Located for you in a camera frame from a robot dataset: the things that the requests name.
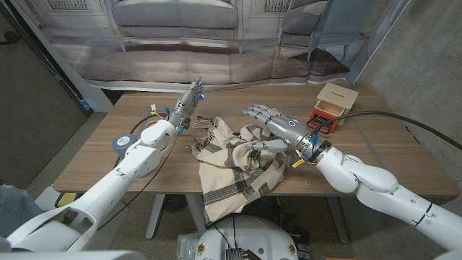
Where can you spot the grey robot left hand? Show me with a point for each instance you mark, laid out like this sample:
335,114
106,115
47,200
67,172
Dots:
184,106

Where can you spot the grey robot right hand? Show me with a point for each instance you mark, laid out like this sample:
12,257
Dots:
288,128

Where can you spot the beige plaid fringed scarf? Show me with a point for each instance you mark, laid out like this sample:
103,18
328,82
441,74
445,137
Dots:
231,177

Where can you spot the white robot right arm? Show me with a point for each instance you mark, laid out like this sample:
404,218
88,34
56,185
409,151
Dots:
382,195

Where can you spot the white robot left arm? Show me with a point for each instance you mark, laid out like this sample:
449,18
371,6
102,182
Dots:
104,195

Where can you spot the wooden box with red drawer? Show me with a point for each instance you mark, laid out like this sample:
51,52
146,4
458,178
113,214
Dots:
337,95

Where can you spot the printed room backdrop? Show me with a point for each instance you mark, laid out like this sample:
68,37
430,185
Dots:
180,54

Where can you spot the black round fan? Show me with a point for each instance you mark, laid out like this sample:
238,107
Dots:
175,204

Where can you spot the white table leg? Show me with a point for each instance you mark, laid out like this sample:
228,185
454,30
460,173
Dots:
155,216
195,213
337,220

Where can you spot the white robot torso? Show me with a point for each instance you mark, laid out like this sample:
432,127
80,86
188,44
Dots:
249,234

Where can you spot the clear plastic bag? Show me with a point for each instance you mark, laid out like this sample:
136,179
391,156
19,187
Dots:
186,247

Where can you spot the yellow and black floor object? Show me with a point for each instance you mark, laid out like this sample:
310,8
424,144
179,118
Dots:
66,198

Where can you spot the person leg in jeans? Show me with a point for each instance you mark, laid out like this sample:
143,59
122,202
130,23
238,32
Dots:
18,211

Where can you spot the white backdrop frame post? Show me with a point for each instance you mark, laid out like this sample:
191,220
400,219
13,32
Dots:
97,101

